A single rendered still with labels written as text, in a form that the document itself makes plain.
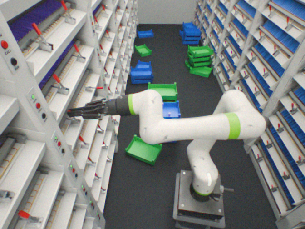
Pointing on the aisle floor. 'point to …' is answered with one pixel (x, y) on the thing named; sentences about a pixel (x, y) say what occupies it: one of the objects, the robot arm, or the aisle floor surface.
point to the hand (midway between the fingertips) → (76, 112)
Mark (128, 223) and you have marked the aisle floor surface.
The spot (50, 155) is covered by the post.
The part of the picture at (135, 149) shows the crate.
